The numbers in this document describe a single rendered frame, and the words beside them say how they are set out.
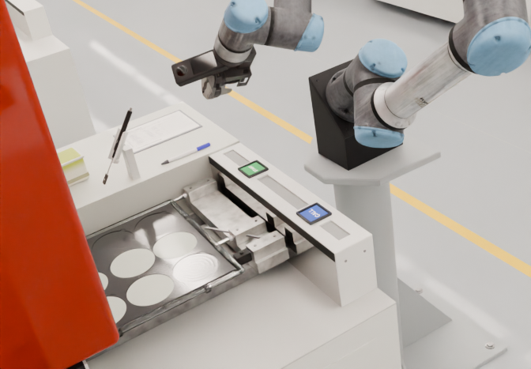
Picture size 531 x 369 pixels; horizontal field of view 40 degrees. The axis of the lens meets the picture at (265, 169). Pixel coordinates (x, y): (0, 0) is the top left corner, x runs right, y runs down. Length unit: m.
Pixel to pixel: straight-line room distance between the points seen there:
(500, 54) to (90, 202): 0.98
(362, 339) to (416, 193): 1.88
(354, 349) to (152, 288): 0.43
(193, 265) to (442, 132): 2.42
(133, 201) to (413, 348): 1.18
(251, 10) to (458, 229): 1.93
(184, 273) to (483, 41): 0.76
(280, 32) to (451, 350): 1.48
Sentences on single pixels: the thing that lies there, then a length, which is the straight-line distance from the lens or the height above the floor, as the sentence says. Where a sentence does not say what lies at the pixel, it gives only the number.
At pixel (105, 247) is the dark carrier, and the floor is 0.90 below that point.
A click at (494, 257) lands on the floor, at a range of 2.98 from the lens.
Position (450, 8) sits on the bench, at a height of 0.17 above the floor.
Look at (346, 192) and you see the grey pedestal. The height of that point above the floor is 0.73.
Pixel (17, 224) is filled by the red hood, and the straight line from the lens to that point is 0.83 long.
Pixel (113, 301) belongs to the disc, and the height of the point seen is 0.90.
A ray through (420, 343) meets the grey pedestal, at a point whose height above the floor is 0.01.
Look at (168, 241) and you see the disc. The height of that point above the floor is 0.90.
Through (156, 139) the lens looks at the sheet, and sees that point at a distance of 1.99.
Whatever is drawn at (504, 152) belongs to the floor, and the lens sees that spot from 3.64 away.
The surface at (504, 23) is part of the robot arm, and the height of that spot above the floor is 1.33.
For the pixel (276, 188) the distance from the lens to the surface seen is 1.68.
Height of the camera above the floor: 1.84
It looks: 30 degrees down
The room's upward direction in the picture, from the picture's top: 10 degrees counter-clockwise
